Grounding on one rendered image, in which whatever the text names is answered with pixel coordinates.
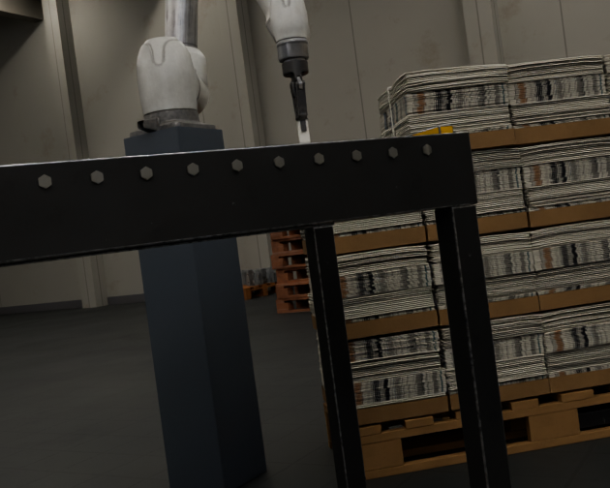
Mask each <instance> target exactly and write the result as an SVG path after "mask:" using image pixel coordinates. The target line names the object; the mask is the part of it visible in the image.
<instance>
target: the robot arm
mask: <svg viewBox="0 0 610 488"><path fill-rule="evenodd" d="M256 1H257V2H258V4H259V6H260V7H261V9H262V10H263V12H264V14H265V17H266V22H265V26H266V28H267V30H268V31H269V33H270V35H271V37H272V38H273V40H274V42H275V43H276V47H277V52H278V59H279V62H280V63H282V71H283V76H284V77H290V78H291V82H290V92H291V96H292V102H293V108H294V114H295V120H296V123H297V131H298V137H299V143H311V141H310V135H309V127H308V118H307V116H308V113H307V103H306V93H305V80H302V77H303V76H306V75H307V74H308V73H309V69H308V62H307V61H306V60H308V59H309V52H308V51H309V50H308V43H309V40H310V27H309V24H308V17H307V11H306V8H305V3H304V0H256ZM137 86H138V93H139V98H140V103H141V107H142V112H143V120H141V121H138V122H137V127H138V131H135V132H132V133H130V137H135V136H139V135H144V134H148V133H152V132H156V131H160V130H163V129H167V128H171V127H175V126H180V127H193V128H204V129H216V127H215V125H211V124H205V123H201V122H199V117H198V115H199V114H200V113H201V112H202V111H203V110H204V109H205V107H206V105H207V103H208V100H209V90H208V87H207V86H208V81H207V71H206V58H205V56H204V55H203V53H202V52H201V51H200V50H199V49H198V0H166V16H165V36H164V37H158V38H153V39H149V40H147V41H146V42H145V43H144V44H143V45H142V46H141V48H140V50H139V53H138V56H137Z"/></svg>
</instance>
